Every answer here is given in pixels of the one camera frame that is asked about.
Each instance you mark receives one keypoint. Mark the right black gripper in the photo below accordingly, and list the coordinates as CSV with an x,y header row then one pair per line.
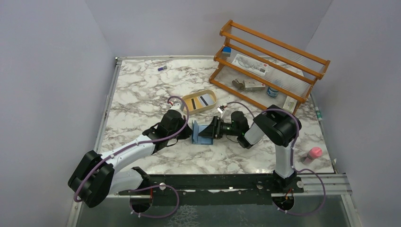
x,y
213,129

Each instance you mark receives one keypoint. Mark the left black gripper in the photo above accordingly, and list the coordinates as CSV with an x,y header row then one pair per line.
x,y
187,133

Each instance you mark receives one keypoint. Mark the blue leather card holder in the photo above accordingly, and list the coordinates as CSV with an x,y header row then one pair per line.
x,y
196,138

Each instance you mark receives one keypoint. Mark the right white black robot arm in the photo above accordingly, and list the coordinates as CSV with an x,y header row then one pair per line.
x,y
280,126

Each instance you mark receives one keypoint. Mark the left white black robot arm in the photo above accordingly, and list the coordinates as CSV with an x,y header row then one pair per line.
x,y
125,156

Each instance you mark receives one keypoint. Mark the yellow card with black stripe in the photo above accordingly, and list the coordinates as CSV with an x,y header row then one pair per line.
x,y
193,103

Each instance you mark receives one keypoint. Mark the grey card with black stripe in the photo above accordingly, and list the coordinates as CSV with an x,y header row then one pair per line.
x,y
206,100

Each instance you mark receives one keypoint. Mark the beige oval tray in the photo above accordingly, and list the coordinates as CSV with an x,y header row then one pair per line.
x,y
197,94

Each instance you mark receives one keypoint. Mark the grey metal clip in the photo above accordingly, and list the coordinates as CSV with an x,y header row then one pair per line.
x,y
238,84

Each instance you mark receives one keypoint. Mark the small grey cardboard box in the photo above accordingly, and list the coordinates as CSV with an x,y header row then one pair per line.
x,y
253,85

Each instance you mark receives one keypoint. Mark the small purple white object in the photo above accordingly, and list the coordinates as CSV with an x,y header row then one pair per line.
x,y
162,68

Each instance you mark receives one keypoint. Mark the blue white small jar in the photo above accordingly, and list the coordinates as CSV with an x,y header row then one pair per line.
x,y
272,92

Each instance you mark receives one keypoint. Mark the white printed flat package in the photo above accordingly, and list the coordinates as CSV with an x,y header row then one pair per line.
x,y
251,65

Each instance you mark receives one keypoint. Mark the orange wooden shelf rack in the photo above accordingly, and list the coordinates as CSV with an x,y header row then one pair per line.
x,y
293,72

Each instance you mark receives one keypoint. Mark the blue grey block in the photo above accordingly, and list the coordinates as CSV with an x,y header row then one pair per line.
x,y
226,51

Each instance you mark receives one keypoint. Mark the small white green box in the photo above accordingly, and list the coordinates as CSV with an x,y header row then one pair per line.
x,y
290,104

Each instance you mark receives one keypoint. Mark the pink bottle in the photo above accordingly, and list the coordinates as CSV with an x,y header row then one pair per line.
x,y
311,155

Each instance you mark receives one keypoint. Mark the green white marker pen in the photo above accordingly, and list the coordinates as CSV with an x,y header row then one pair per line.
x,y
318,114

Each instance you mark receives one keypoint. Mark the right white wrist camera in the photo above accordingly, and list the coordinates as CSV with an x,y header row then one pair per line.
x,y
222,110

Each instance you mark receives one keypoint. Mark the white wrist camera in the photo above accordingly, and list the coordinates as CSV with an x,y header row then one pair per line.
x,y
222,110
179,107

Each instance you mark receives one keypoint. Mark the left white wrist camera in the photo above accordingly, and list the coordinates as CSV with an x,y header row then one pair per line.
x,y
179,107

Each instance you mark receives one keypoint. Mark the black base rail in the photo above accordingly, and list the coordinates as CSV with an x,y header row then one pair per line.
x,y
167,190

